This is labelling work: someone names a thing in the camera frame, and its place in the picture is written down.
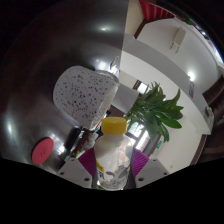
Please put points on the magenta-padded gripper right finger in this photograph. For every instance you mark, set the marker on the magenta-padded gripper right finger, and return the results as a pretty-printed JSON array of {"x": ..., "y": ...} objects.
[{"x": 151, "y": 170}]

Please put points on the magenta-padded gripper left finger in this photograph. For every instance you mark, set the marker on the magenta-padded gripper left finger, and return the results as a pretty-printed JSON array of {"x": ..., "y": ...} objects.
[{"x": 75, "y": 170}]

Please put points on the yellow-capped clear drink bottle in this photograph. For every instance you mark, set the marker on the yellow-capped clear drink bottle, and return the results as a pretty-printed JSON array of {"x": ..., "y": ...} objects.
[{"x": 113, "y": 156}]

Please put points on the green exit sign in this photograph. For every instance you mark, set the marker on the green exit sign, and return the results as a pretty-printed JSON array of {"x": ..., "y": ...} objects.
[{"x": 159, "y": 144}]

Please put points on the flat round red coaster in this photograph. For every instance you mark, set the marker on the flat round red coaster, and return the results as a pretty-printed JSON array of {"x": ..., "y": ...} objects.
[{"x": 42, "y": 150}]

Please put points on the dark wooden glazed double door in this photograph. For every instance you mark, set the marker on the dark wooden glazed double door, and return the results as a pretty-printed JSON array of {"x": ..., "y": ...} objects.
[{"x": 140, "y": 133}]

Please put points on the broad-leaved plant in white pot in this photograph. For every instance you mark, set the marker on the broad-leaved plant in white pot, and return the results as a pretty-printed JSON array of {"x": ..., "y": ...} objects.
[{"x": 153, "y": 108}]

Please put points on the white speckled cup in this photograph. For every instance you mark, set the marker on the white speckled cup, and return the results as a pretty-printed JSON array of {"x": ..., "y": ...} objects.
[{"x": 83, "y": 95}]

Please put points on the dark-framed window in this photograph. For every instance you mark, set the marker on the dark-framed window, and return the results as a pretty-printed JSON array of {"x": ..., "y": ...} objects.
[{"x": 141, "y": 87}]

